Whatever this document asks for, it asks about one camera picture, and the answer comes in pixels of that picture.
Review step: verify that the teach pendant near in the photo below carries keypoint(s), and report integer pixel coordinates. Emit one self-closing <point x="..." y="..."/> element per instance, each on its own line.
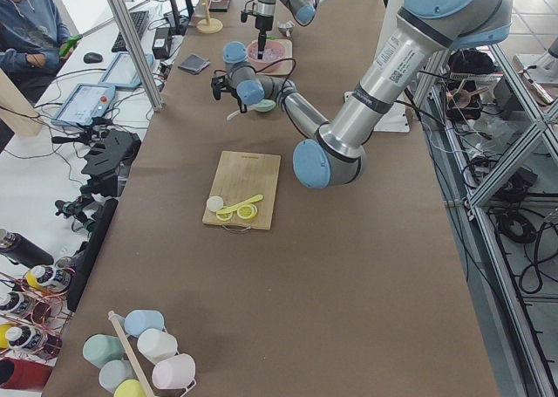
<point x="85" y="103"/>

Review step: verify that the mint green bowl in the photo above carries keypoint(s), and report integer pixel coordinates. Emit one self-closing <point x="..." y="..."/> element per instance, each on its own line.
<point x="264" y="106"/>

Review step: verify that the grey plastic cup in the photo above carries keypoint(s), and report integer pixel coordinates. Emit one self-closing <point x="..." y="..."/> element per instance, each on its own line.
<point x="113" y="373"/>

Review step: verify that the black flask bottle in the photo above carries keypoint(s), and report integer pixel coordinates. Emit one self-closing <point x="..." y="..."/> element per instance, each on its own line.
<point x="19" y="250"/>

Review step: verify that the aluminium frame post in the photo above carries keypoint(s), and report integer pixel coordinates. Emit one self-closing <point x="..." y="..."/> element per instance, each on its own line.
<point x="133" y="45"/>

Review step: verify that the pile of clear ice cubes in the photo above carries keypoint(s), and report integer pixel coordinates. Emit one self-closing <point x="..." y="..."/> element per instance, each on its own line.
<point x="273" y="51"/>

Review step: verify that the yellow plastic cup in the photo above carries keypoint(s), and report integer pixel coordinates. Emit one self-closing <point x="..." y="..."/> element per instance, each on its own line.
<point x="129" y="388"/>

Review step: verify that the teach pendant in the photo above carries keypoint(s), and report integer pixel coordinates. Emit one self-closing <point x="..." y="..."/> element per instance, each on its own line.
<point x="121" y="73"/>
<point x="85" y="103"/>

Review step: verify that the pink bowl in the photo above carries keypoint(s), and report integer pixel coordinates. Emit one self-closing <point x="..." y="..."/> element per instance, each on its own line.
<point x="267" y="67"/>

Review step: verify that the green plastic cup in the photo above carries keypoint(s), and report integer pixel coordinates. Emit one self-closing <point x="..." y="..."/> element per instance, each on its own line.
<point x="100" y="349"/>

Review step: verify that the white plastic cup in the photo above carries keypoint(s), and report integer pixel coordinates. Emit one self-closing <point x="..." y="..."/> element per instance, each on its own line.
<point x="156" y="345"/>

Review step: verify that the pink plastic cup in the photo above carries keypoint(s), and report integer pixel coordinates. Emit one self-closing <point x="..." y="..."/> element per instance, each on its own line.
<point x="177" y="372"/>

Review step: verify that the wooden cup stand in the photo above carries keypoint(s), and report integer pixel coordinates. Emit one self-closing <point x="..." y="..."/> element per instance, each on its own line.
<point x="202" y="19"/>

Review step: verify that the steel ice scoop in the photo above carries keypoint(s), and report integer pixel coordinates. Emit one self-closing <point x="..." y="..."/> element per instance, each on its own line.
<point x="286" y="28"/>

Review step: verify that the wooden cup rack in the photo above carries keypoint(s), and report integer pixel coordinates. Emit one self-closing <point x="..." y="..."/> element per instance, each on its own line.
<point x="142" y="367"/>

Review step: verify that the grey folded cloth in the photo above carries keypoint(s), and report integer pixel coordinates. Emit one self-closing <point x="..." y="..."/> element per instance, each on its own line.
<point x="194" y="64"/>

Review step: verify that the blue plastic cup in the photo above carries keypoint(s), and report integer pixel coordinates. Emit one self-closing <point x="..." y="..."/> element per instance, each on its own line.
<point x="137" y="321"/>

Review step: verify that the teach pendant far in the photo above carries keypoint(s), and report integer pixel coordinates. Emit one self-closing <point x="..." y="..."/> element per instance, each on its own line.
<point x="121" y="73"/>

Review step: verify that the lemon slice near bun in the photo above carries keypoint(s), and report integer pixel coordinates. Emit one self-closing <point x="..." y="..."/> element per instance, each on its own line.
<point x="224" y="217"/>

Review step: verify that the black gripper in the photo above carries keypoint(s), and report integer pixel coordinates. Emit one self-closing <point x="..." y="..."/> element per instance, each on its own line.
<point x="241" y="101"/>
<point x="262" y="23"/>

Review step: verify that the cream plastic tray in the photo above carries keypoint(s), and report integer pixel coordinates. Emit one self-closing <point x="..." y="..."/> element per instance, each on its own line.
<point x="285" y="64"/>

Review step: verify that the black computer mouse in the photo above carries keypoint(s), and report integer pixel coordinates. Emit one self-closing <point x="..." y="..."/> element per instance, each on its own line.
<point x="93" y="58"/>

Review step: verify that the person in blue hoodie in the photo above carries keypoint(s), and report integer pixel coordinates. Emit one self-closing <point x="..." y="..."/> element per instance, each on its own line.
<point x="32" y="34"/>

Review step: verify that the black tray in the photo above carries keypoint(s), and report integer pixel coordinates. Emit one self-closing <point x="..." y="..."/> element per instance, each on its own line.
<point x="219" y="5"/>

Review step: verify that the yellow plastic knife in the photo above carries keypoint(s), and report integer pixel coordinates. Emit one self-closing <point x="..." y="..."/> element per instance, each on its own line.
<point x="233" y="208"/>

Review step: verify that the lemon slice stack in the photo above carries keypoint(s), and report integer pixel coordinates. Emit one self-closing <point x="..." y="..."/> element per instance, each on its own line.
<point x="247" y="211"/>

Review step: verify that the wooden cutting board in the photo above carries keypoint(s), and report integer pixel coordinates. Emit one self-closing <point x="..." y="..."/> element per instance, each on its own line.
<point x="242" y="175"/>

